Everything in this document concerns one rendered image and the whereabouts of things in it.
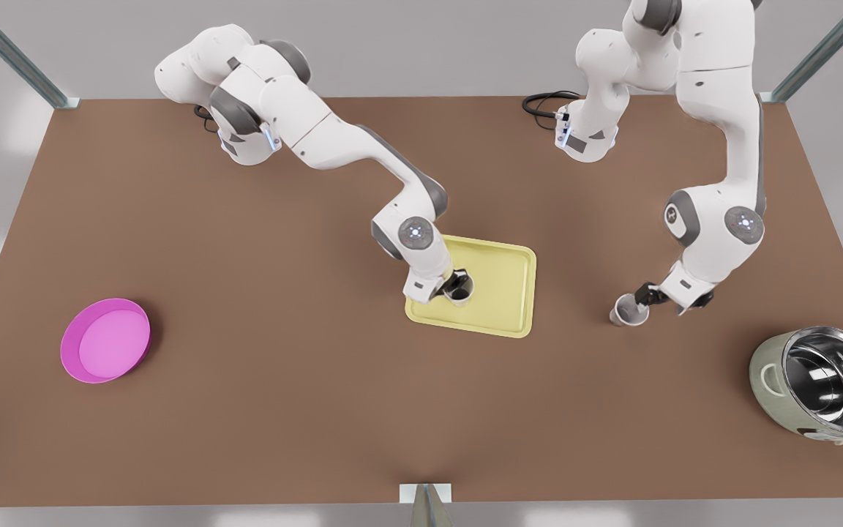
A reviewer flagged pink round bowl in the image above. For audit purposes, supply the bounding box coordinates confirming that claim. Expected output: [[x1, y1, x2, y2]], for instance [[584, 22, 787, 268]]
[[60, 297, 152, 384]]

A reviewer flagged white IKEA cup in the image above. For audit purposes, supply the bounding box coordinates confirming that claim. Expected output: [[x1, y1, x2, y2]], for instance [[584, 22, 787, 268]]
[[441, 272, 476, 305], [609, 293, 651, 327]]

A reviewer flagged pale yellow rectangular tray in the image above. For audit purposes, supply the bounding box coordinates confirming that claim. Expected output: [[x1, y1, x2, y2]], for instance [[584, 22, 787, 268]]
[[405, 234, 538, 340]]

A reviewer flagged steel pot with green shell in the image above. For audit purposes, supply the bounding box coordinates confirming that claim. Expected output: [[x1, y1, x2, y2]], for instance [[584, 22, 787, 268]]
[[749, 326, 843, 443]]

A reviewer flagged silver frame post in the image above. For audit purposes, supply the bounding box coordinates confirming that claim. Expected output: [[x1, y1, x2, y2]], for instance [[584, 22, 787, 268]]
[[400, 482, 453, 527], [0, 0, 80, 110], [758, 0, 843, 104]]

